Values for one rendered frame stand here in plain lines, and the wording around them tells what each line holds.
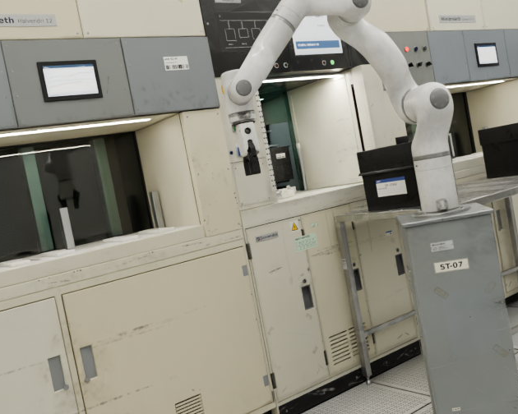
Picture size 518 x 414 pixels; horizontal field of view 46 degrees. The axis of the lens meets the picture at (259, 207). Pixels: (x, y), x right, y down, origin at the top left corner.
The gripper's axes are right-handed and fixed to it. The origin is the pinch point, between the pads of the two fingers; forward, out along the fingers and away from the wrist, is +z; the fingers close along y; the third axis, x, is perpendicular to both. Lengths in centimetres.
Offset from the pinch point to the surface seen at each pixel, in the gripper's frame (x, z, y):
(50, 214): 71, 2, 65
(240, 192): -3, 7, 50
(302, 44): -45, -50, 69
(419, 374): -68, 101, 60
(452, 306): -52, 53, -12
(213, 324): 18, 54, 39
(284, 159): -41, -4, 124
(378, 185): -60, 15, 48
